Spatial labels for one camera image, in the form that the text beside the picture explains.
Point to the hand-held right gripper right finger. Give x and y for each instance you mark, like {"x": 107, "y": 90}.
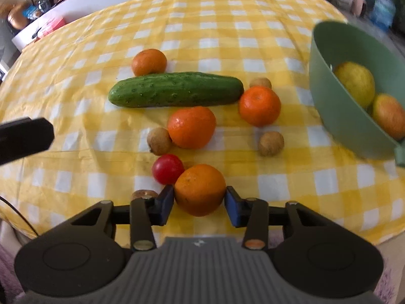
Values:
{"x": 232, "y": 209}

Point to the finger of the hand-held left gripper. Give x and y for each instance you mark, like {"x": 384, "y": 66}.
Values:
{"x": 25, "y": 137}

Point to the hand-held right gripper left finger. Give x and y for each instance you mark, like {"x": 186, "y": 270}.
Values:
{"x": 166, "y": 204}

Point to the tangerine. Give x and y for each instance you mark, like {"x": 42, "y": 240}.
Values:
{"x": 259, "y": 106}
{"x": 200, "y": 190}
{"x": 191, "y": 127}
{"x": 149, "y": 61}

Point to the green plastic bowl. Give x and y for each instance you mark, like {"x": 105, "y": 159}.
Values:
{"x": 335, "y": 117}

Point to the brown longan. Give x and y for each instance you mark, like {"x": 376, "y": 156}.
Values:
{"x": 260, "y": 82}
{"x": 271, "y": 143}
{"x": 144, "y": 193}
{"x": 159, "y": 141}

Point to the red cherry tomato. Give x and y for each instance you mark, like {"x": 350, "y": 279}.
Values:
{"x": 167, "y": 168}

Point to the pink packet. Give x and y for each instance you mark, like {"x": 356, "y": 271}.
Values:
{"x": 50, "y": 27}

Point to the green cucumber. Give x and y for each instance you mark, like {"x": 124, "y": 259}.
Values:
{"x": 177, "y": 89}

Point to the copper round vase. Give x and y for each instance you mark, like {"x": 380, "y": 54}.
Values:
{"x": 17, "y": 17}

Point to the pink blanket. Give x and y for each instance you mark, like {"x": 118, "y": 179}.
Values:
{"x": 9, "y": 259}

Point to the blue packet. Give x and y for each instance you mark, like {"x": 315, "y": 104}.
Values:
{"x": 30, "y": 11}

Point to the yellow green pear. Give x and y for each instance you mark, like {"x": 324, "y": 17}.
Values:
{"x": 356, "y": 82}

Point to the yellowish orange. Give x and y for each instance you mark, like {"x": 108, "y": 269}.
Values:
{"x": 389, "y": 115}

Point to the yellow checked tablecloth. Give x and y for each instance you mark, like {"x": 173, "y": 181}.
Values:
{"x": 221, "y": 22}

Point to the blue water jug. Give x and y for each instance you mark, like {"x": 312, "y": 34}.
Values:
{"x": 383, "y": 11}

